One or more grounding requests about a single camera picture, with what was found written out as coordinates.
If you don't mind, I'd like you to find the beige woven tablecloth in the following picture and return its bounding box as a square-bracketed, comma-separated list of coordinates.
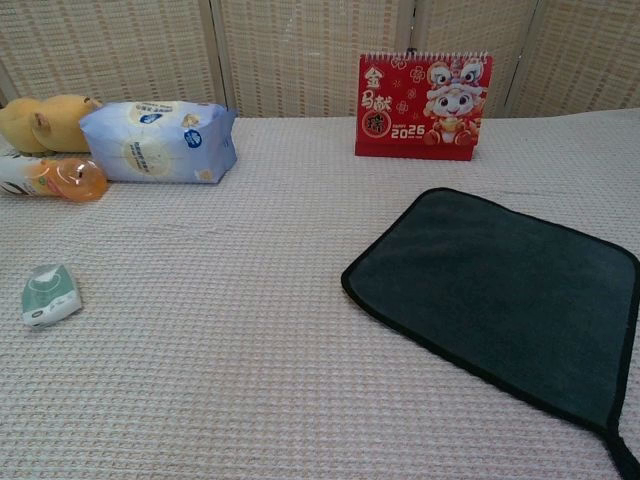
[0, 107, 640, 480]

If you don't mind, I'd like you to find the red 2026 desk calendar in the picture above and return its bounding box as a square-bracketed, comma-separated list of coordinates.
[354, 48, 495, 162]

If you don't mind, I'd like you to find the yellow plush toy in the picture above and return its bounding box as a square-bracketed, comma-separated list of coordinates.
[0, 94, 104, 155]

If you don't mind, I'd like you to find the orange drink bottle white label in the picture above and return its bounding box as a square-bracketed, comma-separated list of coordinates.
[0, 155, 109, 204]

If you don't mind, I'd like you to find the small green-white tissue packet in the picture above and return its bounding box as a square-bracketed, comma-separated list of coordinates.
[21, 263, 83, 331]

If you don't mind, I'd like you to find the large blue-white tissue pack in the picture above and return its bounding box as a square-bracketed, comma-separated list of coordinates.
[79, 101, 239, 185]

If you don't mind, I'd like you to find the yellow microfiber cloth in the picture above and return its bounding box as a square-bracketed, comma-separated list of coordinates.
[340, 187, 640, 480]

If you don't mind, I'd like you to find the beige woven folding screen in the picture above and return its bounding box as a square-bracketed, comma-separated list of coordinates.
[0, 0, 640, 120]

